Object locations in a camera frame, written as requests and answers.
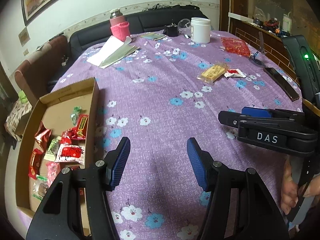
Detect yellow biscuit packet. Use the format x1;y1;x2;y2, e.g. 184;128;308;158
197;62;229;84

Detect white red snack packet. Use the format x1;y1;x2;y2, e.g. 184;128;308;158
55;144;85;165

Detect small red candy packet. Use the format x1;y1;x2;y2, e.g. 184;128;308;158
60;127;78;145

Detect small green candy packet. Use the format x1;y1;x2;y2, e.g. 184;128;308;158
71;106;82;126

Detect pink snack packet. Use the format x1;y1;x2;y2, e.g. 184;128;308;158
46;161;61;187

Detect red green-label snack packet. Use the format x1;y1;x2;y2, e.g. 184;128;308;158
74;114;89;140

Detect pale green snack packet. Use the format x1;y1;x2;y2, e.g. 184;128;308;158
44;136;61;161

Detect red gold foil snack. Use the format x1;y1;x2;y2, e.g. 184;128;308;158
35;121;52;152

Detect clear green-edged snack packet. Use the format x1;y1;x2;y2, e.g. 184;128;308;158
32;174;49;200

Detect red black-label snack packet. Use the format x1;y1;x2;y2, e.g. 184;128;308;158
28;148;43;180

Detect person's right hand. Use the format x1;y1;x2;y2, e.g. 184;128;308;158
280;158;319;215

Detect black smartphone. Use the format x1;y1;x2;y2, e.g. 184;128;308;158
263;67;299;102

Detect cardboard box tray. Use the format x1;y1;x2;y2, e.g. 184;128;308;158
15;77;99;228

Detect black phone stand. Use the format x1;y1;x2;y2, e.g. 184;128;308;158
248;31;270;67

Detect red mesh gift bag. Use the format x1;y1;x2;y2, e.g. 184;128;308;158
221;37;251;57

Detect wooden side shelf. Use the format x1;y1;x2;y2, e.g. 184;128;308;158
228;12;298;82

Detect purple floral tablecloth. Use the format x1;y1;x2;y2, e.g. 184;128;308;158
55;31;301;239

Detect white plastic jar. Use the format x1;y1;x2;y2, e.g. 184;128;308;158
190;17;211;43

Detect clear glass bowl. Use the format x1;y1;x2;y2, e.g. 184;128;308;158
177;18;191;34

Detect black small container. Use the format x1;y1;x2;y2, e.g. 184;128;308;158
163;23;180;37

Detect small green booklet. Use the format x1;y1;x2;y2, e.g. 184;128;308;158
140;33;167;41

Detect white and green papers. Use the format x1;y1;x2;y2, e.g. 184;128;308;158
87;36;139;69

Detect brown armchair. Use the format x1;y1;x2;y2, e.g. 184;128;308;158
14;35;73;106

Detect pink sleeved thermos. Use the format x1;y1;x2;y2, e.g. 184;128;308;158
110;8;130;42

